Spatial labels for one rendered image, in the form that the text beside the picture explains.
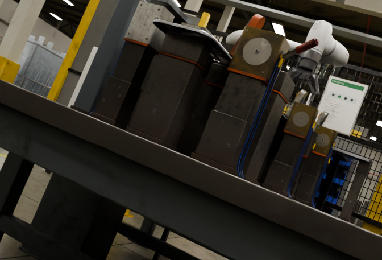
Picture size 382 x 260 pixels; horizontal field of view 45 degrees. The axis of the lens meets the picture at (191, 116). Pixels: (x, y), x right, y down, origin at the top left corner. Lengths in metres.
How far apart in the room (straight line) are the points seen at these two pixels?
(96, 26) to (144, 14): 3.53
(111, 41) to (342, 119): 1.63
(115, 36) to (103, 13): 3.39
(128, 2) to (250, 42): 0.51
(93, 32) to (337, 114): 2.86
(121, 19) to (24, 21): 8.06
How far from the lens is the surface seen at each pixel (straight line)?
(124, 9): 1.53
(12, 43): 9.51
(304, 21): 12.33
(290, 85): 1.43
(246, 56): 1.17
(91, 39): 4.85
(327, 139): 2.10
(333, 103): 2.80
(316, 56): 2.28
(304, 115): 1.78
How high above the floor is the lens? 0.70
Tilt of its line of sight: 5 degrees up
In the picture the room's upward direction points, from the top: 22 degrees clockwise
